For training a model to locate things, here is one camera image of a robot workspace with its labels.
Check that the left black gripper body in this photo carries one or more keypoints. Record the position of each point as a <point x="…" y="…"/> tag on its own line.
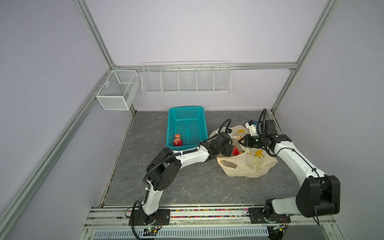
<point x="227" y="151"/>

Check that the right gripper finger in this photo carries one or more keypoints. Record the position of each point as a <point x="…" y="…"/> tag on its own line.
<point x="244" y="143"/>
<point x="243" y="136"/>

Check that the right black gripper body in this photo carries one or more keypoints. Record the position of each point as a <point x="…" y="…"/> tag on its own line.
<point x="257" y="142"/>

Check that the banana print plastic bag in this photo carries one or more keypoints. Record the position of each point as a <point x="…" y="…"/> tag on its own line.
<point x="251" y="163"/>

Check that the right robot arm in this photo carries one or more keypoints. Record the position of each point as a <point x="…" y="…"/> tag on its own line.
<point x="319" y="193"/>

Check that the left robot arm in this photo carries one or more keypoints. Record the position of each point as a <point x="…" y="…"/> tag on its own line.
<point x="162" y="171"/>

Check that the teal plastic basket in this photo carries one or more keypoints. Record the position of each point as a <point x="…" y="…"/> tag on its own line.
<point x="190" y="124"/>

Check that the white vent grille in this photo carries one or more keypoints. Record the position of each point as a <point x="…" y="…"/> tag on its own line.
<point x="183" y="233"/>

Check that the white mesh box basket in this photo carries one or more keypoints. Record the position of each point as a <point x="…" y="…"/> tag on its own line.
<point x="118" y="90"/>

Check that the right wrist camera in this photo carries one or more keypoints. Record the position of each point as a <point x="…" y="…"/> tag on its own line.
<point x="252" y="127"/>

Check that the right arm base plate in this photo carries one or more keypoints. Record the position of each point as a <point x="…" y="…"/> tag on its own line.
<point x="258" y="215"/>

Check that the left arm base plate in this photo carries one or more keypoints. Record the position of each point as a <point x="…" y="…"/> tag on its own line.
<point x="160" y="217"/>

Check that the white wire wall rack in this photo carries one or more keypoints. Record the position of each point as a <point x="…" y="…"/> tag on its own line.
<point x="194" y="77"/>

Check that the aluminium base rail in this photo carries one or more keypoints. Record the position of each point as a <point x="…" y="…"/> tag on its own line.
<point x="118" y="217"/>

